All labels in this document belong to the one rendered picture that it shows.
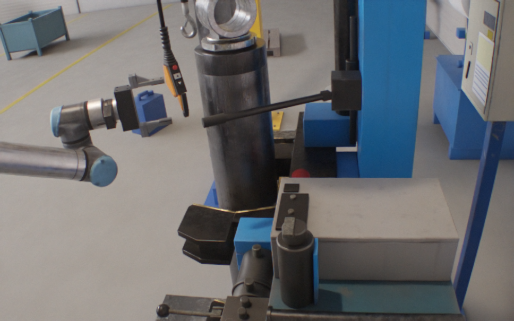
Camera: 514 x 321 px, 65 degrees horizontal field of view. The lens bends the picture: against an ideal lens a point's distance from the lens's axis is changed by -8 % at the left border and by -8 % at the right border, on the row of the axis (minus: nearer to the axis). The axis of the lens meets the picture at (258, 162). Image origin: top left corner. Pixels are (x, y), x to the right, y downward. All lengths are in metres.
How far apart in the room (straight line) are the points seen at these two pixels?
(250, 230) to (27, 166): 0.62
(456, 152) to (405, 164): 2.34
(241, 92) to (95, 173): 0.47
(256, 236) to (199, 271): 1.46
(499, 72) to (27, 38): 8.51
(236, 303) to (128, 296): 1.62
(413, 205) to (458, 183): 2.36
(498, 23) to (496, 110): 0.28
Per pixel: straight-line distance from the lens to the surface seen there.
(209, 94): 1.28
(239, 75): 1.23
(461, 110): 3.46
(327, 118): 1.46
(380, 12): 1.16
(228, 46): 1.23
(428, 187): 1.12
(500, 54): 1.46
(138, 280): 2.69
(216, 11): 2.59
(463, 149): 3.67
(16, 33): 9.28
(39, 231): 3.44
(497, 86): 1.49
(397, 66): 1.20
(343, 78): 1.21
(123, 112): 1.33
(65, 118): 1.34
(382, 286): 1.02
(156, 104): 4.34
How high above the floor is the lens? 1.80
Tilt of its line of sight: 30 degrees down
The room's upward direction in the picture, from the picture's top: 6 degrees counter-clockwise
